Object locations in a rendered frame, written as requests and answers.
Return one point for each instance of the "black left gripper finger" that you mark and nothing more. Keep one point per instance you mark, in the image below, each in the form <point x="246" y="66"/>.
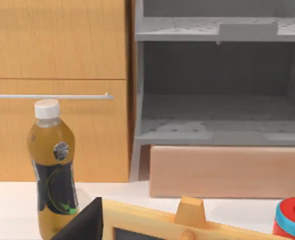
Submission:
<point x="87" y="222"/>

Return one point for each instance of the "amber bottle with white cap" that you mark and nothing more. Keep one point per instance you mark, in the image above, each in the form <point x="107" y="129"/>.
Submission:
<point x="53" y="172"/>

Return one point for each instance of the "wooden drawer front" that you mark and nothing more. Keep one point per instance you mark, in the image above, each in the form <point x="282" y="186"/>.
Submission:
<point x="95" y="140"/>

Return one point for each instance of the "wooden framed blackboard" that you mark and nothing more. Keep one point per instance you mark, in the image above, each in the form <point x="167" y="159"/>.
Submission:
<point x="177" y="222"/>

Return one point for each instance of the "wooden cupboard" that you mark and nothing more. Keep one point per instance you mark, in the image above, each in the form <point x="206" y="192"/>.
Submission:
<point x="60" y="90"/>

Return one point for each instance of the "shallow salmon-coloured box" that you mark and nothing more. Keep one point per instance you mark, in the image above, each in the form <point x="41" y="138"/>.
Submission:
<point x="227" y="172"/>

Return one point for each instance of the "wooden cupboard door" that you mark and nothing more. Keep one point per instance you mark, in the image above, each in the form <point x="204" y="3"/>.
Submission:
<point x="57" y="37"/>

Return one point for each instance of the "grey open shelf cabinet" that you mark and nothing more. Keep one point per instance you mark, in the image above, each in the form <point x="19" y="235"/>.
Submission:
<point x="220" y="75"/>

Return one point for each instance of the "stack of coloured rings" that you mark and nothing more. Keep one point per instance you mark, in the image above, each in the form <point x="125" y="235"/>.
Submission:
<point x="291" y="217"/>

